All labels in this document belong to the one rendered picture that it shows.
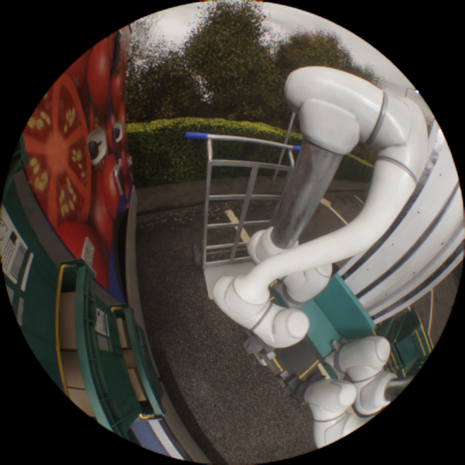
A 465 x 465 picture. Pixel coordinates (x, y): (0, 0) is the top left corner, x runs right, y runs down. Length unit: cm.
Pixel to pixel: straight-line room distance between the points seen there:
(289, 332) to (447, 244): 62
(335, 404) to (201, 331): 117
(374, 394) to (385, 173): 72
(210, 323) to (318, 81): 150
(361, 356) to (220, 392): 105
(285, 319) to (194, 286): 123
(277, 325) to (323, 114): 45
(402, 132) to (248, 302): 47
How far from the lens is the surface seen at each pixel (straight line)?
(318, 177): 37
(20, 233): 30
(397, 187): 32
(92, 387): 32
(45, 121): 57
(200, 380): 142
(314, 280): 62
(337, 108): 32
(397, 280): 77
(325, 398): 51
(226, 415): 152
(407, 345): 202
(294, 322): 40
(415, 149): 35
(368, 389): 80
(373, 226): 31
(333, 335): 92
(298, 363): 125
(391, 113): 34
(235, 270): 163
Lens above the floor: 140
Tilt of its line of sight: 45 degrees down
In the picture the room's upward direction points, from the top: 12 degrees clockwise
